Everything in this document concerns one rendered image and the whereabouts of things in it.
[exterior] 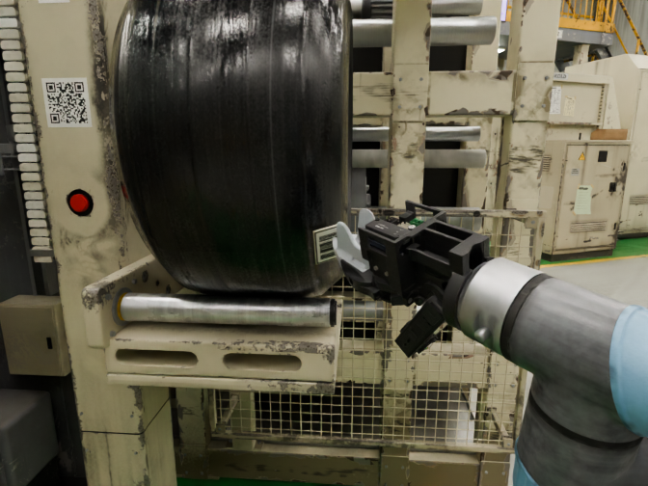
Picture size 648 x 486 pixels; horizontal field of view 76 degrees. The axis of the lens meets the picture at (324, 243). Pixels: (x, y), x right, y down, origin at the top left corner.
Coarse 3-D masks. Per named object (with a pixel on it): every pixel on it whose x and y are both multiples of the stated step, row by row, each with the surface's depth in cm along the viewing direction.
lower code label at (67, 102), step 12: (48, 84) 66; (60, 84) 66; (72, 84) 66; (84, 84) 66; (48, 96) 67; (60, 96) 66; (72, 96) 66; (84, 96) 66; (48, 108) 67; (60, 108) 67; (72, 108) 67; (84, 108) 66; (48, 120) 67; (60, 120) 67; (72, 120) 67; (84, 120) 67
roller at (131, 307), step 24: (120, 312) 66; (144, 312) 65; (168, 312) 65; (192, 312) 64; (216, 312) 64; (240, 312) 64; (264, 312) 63; (288, 312) 63; (312, 312) 63; (336, 312) 63
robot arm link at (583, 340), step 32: (544, 288) 31; (576, 288) 30; (512, 320) 31; (544, 320) 29; (576, 320) 28; (608, 320) 27; (640, 320) 26; (512, 352) 31; (544, 352) 29; (576, 352) 27; (608, 352) 26; (640, 352) 25; (544, 384) 30; (576, 384) 28; (608, 384) 26; (640, 384) 25; (576, 416) 28; (608, 416) 27; (640, 416) 25
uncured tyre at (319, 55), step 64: (128, 0) 51; (192, 0) 47; (256, 0) 47; (320, 0) 48; (128, 64) 47; (192, 64) 46; (256, 64) 45; (320, 64) 47; (128, 128) 48; (192, 128) 47; (256, 128) 46; (320, 128) 47; (128, 192) 52; (192, 192) 49; (256, 192) 48; (320, 192) 50; (192, 256) 55; (256, 256) 54
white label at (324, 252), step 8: (320, 232) 52; (328, 232) 52; (336, 232) 53; (320, 240) 53; (328, 240) 53; (320, 248) 54; (328, 248) 54; (320, 256) 55; (328, 256) 55; (336, 256) 56
